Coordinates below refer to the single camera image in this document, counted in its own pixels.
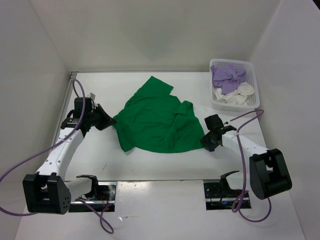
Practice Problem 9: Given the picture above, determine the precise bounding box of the purple t shirt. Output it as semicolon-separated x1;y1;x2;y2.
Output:
210;63;246;95

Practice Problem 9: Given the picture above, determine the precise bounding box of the green t shirt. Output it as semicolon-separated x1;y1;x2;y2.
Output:
114;76;205;154

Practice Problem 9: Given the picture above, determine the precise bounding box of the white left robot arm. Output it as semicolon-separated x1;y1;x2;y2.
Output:
22;93;116;215

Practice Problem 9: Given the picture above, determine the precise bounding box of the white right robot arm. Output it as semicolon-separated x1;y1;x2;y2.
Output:
200;114;293;200

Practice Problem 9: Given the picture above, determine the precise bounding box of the white t shirt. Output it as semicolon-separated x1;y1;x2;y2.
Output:
213;82;255;106

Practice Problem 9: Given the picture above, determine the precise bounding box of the white plastic basket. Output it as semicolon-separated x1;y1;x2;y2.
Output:
209;58;260;111

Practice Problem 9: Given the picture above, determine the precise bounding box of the aluminium table edge rail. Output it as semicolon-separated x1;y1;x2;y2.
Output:
52;71;78;145

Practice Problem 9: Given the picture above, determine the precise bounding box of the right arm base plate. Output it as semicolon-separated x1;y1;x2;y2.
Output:
203;179;242;211

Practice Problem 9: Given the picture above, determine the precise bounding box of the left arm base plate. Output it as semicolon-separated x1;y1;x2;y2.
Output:
66;180;117;213

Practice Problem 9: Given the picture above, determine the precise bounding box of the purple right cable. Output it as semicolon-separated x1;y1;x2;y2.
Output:
224;108;273;223

